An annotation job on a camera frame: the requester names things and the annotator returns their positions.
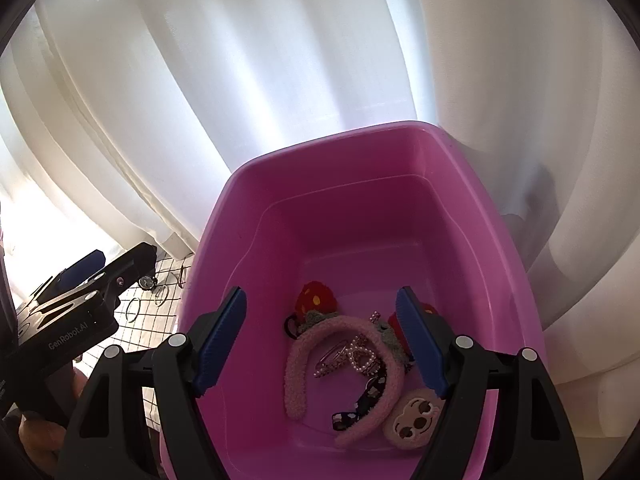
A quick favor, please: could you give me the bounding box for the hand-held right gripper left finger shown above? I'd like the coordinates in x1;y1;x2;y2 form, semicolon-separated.
57;286;248;480

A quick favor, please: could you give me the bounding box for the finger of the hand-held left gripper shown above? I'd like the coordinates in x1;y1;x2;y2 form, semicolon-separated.
50;250;106;291
95;242;160;306

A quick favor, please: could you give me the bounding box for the beige plush monkey keychain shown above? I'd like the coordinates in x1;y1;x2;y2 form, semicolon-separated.
382;385;443;443

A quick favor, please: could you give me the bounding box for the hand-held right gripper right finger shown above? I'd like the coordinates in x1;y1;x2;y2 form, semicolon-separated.
395;285;585;480

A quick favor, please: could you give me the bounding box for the pearl hair claw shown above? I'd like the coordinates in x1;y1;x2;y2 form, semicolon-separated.
312;310;383;378

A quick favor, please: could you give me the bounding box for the black patterned hair bow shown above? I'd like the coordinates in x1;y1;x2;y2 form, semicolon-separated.
331;375;388;432

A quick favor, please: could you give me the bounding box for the pink strawberry plush headband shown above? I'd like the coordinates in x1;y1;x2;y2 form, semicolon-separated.
284;280;441;450

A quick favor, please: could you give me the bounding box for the pink plastic basin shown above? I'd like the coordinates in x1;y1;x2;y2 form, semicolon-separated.
159;120;547;480

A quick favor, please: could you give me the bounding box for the white checked tablecloth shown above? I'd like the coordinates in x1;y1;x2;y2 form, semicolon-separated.
75;255;201;431

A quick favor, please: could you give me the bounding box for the person's left hand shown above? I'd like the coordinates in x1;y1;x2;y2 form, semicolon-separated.
20;365;91;466

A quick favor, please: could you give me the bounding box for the white curtain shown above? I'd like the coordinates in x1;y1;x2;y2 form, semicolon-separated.
0;0;640;461

